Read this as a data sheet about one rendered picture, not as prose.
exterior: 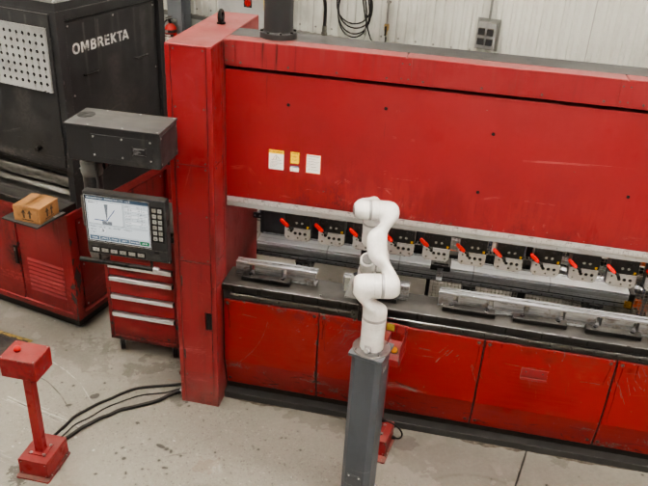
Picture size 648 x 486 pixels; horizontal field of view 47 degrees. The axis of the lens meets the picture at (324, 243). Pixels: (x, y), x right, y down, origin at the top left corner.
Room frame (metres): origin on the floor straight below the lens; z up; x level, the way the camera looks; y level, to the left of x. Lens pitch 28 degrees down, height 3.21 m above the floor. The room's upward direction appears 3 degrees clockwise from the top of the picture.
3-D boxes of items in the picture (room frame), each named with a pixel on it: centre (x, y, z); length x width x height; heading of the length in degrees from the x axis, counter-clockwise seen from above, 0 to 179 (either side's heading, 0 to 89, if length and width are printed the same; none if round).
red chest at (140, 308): (4.38, 1.15, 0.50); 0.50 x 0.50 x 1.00; 80
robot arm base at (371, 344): (3.04, -0.27, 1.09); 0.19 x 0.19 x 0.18
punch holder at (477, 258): (3.67, -0.83, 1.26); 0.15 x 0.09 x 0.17; 80
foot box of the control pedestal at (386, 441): (3.41, -0.37, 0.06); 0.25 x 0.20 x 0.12; 162
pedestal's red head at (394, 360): (3.44, -0.38, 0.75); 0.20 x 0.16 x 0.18; 72
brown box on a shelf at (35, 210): (4.29, 1.89, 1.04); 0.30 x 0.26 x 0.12; 67
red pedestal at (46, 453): (3.11, 1.53, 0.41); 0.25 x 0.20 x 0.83; 170
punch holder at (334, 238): (3.81, -0.05, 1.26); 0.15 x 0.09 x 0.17; 80
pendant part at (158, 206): (3.44, 1.02, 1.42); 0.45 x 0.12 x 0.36; 80
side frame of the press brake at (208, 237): (4.12, 0.66, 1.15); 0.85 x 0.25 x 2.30; 170
